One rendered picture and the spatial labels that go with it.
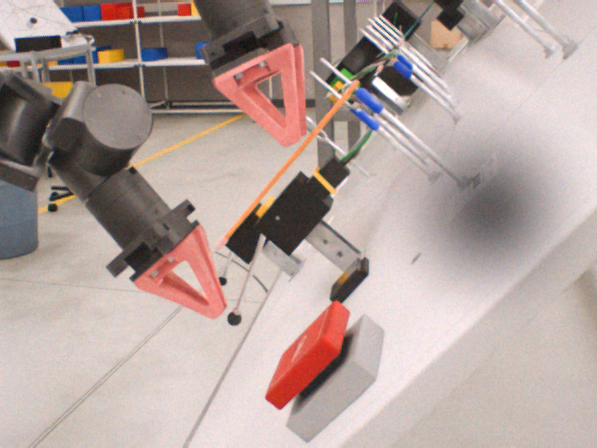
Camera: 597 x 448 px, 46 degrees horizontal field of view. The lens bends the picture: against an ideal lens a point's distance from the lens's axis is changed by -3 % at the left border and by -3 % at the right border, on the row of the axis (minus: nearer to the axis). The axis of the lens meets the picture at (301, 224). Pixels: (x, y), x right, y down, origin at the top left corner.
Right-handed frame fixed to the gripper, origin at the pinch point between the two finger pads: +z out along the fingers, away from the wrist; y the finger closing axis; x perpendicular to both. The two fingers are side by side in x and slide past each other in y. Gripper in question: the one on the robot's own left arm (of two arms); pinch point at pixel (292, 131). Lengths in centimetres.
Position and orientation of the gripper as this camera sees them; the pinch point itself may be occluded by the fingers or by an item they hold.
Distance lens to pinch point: 62.0
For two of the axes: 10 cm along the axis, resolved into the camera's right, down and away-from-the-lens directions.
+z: 4.2, 8.9, 1.5
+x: -9.0, 4.0, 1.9
